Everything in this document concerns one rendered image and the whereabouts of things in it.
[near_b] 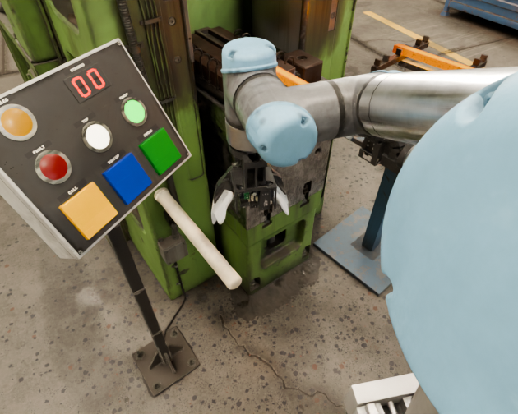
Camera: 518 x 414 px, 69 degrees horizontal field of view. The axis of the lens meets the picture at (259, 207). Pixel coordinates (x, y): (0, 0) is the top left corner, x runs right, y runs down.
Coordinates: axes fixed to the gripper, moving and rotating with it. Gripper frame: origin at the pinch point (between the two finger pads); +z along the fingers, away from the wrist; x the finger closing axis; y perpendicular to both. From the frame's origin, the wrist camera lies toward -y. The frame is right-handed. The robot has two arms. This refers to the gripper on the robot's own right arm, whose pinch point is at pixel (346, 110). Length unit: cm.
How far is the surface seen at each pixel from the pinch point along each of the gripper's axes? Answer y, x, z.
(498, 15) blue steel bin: 84, 373, 129
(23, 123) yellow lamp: -16, -65, 11
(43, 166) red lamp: -10, -65, 7
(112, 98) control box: -12, -49, 17
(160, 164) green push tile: 0.9, -45.5, 9.5
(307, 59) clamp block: 2.3, 16.0, 31.6
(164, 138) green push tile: -2.4, -42.3, 13.1
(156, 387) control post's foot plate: 98, -67, 13
